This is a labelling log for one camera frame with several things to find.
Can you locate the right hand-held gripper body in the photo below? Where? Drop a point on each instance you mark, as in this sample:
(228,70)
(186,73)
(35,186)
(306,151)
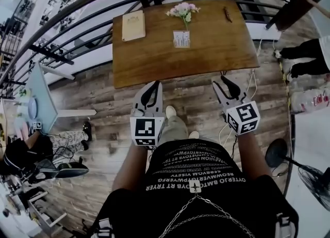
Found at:
(243,118)

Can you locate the person's right forearm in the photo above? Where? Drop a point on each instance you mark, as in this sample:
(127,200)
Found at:
(251,154)

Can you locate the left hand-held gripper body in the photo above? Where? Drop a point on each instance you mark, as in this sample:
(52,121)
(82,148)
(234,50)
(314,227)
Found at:
(145,128)

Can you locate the person's grey trousers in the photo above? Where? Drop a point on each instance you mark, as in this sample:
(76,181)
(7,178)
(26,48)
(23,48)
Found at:
(174,128)

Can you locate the light blue table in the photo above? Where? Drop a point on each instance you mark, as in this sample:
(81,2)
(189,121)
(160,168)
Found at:
(43,95)

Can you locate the person's left forearm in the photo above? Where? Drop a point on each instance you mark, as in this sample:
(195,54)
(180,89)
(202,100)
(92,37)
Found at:
(129,164)

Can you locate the blue plate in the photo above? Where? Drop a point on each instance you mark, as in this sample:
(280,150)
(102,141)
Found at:
(33,109)

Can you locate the brown wooden table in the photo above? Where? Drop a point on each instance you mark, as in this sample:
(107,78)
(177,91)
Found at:
(206,61)

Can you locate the white shoe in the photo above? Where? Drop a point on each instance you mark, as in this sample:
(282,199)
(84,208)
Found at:
(194,135)
(170,111)

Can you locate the black floor fan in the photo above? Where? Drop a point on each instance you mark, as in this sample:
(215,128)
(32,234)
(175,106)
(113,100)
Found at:
(276,153)

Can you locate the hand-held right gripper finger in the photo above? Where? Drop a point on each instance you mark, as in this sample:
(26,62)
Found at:
(233,87)
(220,93)

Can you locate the small green plant sprig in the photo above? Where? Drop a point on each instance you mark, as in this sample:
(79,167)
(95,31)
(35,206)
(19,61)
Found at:
(23,93)

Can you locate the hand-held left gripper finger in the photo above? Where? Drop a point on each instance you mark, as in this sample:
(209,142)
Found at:
(139,100)
(159,100)

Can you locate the dark folded eyeglasses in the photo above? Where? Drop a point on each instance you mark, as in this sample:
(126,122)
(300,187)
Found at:
(228,15)

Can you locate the pink flower bouquet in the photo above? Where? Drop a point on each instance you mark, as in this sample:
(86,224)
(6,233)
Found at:
(183,9)

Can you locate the shrink-wrapped water bottle pack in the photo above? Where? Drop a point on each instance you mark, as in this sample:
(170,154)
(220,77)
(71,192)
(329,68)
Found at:
(306,100)

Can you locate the beige book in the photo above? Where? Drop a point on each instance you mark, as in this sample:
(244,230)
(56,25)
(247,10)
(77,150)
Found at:
(133,25)

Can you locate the white printed table card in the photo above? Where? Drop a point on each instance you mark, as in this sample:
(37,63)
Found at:
(181,39)

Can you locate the person's black printed t-shirt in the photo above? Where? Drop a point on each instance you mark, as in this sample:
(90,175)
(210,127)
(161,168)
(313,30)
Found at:
(206,219)

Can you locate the white drawer cart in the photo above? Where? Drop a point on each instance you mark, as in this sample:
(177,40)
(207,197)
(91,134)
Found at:
(43,216)

